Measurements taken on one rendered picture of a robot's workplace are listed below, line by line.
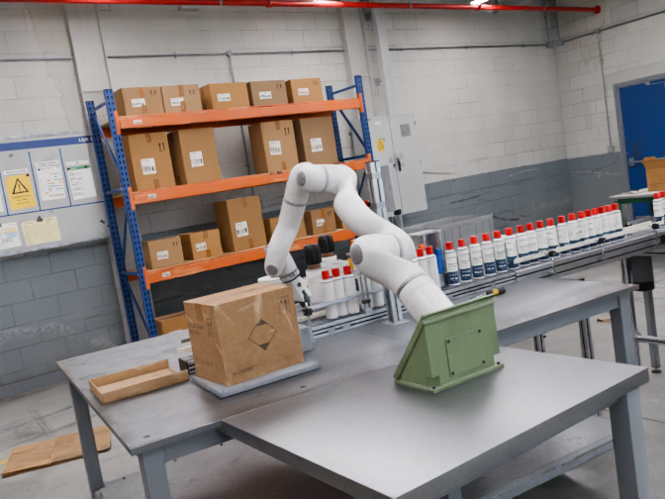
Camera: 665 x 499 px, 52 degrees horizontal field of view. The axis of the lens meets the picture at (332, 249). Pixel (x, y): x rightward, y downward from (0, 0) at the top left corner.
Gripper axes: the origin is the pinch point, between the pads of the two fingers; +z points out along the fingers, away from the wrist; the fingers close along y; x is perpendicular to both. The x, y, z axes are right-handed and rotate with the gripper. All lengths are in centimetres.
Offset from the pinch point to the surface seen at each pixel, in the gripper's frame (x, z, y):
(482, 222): -202, 70, 132
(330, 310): -7.7, 5.1, -2.0
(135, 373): 69, -15, 13
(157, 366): 61, -12, 13
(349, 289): -19.8, 2.6, -2.6
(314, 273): -20.2, -3.6, 24.5
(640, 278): -193, 105, 8
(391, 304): -27.0, 13.2, -16.6
